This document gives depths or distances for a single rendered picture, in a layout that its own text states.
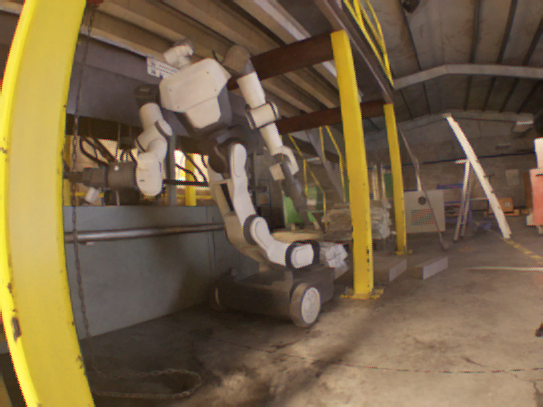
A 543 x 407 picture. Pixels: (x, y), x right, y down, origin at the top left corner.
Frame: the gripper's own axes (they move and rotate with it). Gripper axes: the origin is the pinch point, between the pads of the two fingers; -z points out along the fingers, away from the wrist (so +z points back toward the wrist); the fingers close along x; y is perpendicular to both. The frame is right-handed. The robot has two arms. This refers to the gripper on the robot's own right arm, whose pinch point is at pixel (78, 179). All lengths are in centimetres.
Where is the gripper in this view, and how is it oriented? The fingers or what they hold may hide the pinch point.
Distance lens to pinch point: 101.1
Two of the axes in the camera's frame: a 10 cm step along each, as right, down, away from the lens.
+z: 9.6, -0.5, 2.9
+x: -2.8, 0.6, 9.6
